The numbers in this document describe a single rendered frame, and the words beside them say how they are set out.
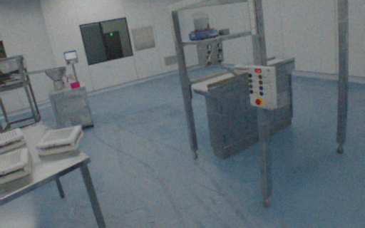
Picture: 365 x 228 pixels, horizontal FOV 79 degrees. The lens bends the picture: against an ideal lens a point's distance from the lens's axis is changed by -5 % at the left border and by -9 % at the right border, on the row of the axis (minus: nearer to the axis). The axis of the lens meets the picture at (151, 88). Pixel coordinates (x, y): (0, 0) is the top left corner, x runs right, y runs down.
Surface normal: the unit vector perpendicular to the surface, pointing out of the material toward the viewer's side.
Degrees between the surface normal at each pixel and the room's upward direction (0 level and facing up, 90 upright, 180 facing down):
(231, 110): 90
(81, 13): 90
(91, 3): 90
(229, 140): 90
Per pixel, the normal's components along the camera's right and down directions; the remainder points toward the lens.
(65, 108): 0.37, 0.15
